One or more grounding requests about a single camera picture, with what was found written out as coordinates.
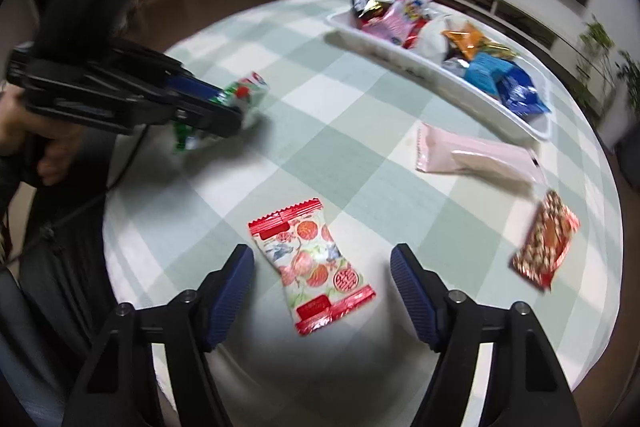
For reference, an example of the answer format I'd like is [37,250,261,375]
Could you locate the light blue snack packet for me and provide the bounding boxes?
[464,53,516,95]

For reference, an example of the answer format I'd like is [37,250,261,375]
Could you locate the green white snack packet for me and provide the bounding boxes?
[172,73,271,154]

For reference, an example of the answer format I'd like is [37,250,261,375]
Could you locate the white low cabinet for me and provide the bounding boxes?
[425,0,601,54]

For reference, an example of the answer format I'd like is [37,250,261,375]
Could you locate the black cable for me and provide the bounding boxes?
[0,127,151,265]

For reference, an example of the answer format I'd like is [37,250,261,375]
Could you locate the leafy plant in white pot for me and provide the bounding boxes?
[574,14,640,148]

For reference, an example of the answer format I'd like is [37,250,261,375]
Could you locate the red white floral packet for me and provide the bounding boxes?
[248,198,377,337]

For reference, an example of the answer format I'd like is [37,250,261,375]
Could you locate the orange snack packet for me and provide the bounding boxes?
[442,21,496,60]

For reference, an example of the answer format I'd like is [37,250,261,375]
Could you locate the pink packet with oval logo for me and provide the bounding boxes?
[361,2,416,44]

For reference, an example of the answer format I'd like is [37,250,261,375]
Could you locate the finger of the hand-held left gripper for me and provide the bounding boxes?
[150,52,224,106]
[150,101,246,138]

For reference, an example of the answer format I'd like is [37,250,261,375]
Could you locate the person's dark jacket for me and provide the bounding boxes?
[10,127,126,358]

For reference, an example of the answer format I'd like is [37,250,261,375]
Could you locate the black snack packet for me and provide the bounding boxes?
[350,0,396,20]

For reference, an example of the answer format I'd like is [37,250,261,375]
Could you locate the pale pink long packet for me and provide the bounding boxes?
[415,122,547,185]

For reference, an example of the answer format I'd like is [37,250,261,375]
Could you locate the dark blue snack packet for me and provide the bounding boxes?
[495,67,551,116]

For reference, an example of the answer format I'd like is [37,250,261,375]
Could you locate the white plastic tray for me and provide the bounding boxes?
[325,0,553,142]

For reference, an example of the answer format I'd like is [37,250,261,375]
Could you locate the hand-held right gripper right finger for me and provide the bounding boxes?
[390,243,583,427]

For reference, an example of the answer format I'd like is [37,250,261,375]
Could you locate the red gold foil packet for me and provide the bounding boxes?
[510,189,581,292]

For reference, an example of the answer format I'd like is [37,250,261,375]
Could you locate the gold snack packet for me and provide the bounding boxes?
[482,42,518,60]

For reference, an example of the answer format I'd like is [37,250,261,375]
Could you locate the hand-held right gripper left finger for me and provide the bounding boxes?
[62,244,256,427]

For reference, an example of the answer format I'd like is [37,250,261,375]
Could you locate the long white red snack packet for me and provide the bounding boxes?
[415,14,452,58]

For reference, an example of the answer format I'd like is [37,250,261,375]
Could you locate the person's left hand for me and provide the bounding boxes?
[0,89,87,186]

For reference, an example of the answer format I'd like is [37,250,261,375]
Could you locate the person's blue trousers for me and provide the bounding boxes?
[0,267,106,427]

